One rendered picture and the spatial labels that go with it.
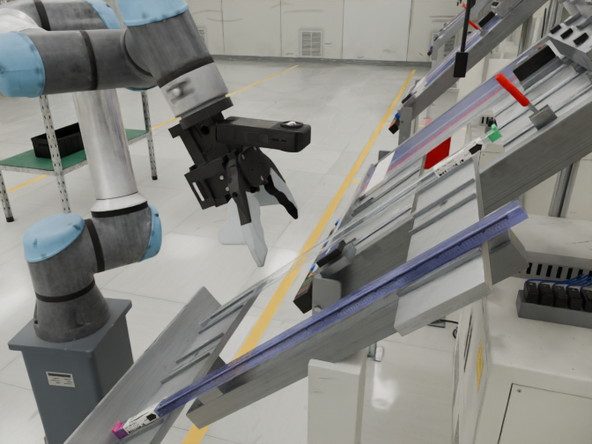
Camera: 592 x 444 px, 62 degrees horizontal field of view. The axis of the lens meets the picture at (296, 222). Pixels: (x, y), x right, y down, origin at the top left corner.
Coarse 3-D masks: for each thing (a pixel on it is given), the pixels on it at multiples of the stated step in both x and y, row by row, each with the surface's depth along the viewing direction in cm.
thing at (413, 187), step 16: (432, 176) 57; (400, 192) 59; (416, 192) 58; (384, 208) 60; (352, 224) 62; (336, 240) 64; (304, 256) 66; (288, 272) 68; (256, 288) 70; (240, 304) 72; (208, 320) 76
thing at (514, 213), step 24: (504, 216) 34; (456, 240) 36; (480, 240) 35; (408, 264) 38; (432, 264) 37; (360, 288) 41; (384, 288) 39; (336, 312) 41; (288, 336) 44; (240, 360) 47; (264, 360) 46; (192, 384) 52; (216, 384) 49; (168, 408) 53; (120, 432) 57
